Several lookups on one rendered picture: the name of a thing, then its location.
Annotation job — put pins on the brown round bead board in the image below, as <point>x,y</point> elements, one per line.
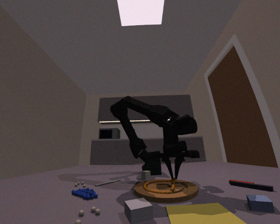
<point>183,191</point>

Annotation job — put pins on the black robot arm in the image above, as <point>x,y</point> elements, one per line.
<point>159,115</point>

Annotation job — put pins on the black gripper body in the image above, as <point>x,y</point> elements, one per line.
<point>172,139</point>

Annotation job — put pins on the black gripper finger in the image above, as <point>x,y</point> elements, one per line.
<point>168,164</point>
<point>177,166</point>

